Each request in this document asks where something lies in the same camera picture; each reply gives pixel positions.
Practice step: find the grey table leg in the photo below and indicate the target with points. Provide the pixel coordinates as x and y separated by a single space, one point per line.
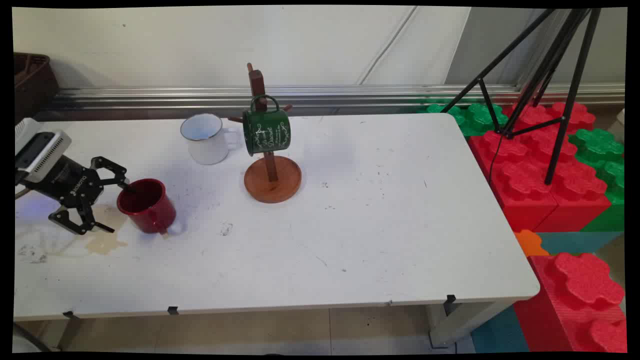
465 322

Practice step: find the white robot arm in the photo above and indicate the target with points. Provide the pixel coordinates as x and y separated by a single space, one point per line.
25 131

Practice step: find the dark brown basket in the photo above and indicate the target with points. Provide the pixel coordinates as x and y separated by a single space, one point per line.
32 85

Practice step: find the black tripod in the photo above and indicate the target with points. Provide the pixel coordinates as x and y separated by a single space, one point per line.
558 145

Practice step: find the green mug with white print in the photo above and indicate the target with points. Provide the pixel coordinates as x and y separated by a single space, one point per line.
267 132

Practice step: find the brown wooden mug tree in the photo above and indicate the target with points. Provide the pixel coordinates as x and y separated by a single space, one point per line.
272 186

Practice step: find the white enamel mug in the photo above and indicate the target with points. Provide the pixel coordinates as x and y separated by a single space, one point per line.
207 145

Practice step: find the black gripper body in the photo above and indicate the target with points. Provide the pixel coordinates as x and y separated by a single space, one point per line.
62 180

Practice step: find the orange foam piece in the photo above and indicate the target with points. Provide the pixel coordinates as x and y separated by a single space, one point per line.
529 243

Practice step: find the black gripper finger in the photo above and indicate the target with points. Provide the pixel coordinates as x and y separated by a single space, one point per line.
82 220
116 172

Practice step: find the teal foam block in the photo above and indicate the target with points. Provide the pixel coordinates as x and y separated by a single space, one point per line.
500 332

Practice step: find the red enamel mug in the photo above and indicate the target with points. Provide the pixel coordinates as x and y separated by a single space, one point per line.
150 210

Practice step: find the white wall conduit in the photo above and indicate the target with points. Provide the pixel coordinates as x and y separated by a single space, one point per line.
387 45

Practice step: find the green foam block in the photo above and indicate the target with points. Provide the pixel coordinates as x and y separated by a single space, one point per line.
475 117
600 150

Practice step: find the teal foam mat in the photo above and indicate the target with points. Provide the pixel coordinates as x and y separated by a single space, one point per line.
575 242

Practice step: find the aluminium wall rail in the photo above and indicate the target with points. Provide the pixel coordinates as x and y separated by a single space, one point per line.
350 95

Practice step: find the large red foam block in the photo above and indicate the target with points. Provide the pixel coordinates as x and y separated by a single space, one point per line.
530 190

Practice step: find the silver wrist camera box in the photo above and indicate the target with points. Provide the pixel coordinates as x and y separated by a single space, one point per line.
42 152

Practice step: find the black table clip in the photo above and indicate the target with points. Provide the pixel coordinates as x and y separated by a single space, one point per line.
173 310
71 315
450 300

